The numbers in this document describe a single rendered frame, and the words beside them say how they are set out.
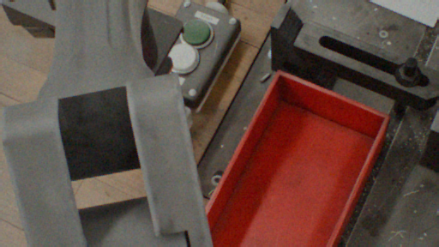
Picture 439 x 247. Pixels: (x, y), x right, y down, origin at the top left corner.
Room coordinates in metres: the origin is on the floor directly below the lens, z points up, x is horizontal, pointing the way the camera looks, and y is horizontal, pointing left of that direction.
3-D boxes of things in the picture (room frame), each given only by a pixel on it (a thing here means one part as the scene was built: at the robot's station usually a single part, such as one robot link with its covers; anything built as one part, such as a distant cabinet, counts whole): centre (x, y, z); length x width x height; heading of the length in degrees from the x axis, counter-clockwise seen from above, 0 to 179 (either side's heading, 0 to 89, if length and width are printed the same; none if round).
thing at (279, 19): (0.44, -0.09, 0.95); 0.06 x 0.03 x 0.09; 56
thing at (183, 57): (0.45, 0.03, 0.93); 0.03 x 0.03 x 0.02
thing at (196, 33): (0.48, 0.01, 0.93); 0.03 x 0.03 x 0.02
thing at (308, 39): (0.40, -0.15, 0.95); 0.15 x 0.03 x 0.10; 56
